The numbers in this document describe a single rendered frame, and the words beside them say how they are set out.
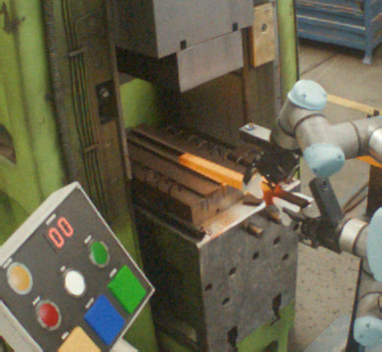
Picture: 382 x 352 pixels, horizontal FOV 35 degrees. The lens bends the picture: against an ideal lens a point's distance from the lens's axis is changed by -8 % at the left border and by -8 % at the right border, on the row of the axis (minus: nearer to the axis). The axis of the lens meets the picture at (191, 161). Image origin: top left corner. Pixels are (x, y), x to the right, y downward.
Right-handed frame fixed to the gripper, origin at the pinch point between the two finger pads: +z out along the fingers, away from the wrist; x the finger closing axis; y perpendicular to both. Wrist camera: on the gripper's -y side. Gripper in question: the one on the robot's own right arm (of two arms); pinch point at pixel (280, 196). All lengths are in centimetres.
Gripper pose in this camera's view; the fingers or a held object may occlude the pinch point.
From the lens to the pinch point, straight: 148.4
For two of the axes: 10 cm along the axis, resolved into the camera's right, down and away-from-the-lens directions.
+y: 1.0, 8.7, 4.8
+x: 7.3, -3.9, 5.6
